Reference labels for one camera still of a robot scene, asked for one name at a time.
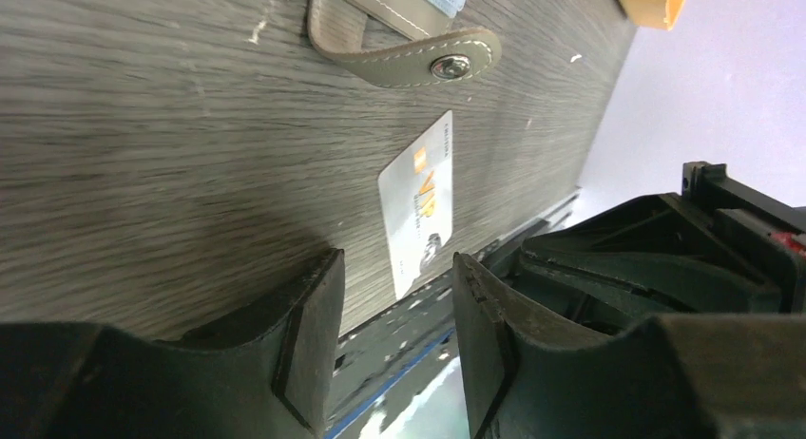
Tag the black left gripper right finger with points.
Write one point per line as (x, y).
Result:
(531, 373)

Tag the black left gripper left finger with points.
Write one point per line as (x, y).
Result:
(262, 371)

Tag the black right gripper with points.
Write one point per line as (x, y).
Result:
(717, 247)

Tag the tan oval tray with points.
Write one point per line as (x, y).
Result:
(654, 14)

